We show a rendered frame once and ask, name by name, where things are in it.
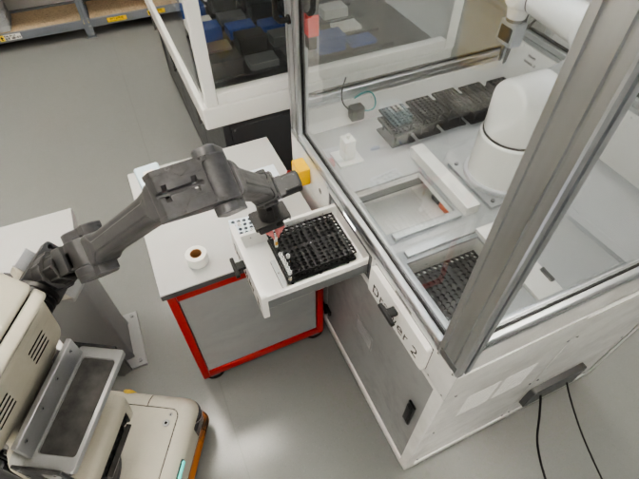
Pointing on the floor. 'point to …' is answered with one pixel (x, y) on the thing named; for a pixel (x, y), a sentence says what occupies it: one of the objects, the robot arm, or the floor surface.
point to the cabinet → (408, 406)
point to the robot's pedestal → (87, 326)
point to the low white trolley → (225, 281)
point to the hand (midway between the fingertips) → (275, 236)
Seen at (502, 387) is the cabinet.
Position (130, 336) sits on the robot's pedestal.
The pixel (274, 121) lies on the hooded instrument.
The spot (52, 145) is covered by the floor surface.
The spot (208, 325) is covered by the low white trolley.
